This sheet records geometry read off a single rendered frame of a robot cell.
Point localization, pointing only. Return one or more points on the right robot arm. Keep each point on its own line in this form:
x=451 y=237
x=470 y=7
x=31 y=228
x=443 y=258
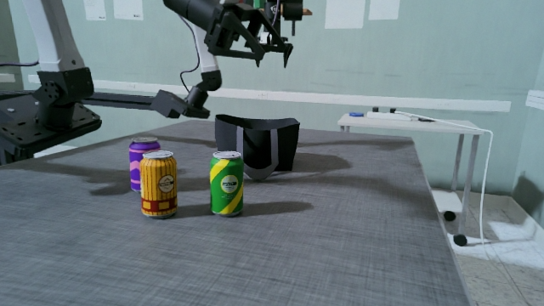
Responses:
x=64 y=79

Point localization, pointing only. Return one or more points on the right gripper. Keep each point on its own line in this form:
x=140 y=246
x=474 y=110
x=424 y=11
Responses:
x=219 y=37

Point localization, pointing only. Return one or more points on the black tote bag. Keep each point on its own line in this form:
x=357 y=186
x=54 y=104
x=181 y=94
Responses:
x=264 y=144

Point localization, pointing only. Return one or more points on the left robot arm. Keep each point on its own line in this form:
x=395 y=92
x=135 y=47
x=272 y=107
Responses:
x=292 y=10

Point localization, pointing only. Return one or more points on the purple drink can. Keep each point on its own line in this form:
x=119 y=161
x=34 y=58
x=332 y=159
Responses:
x=137 y=148

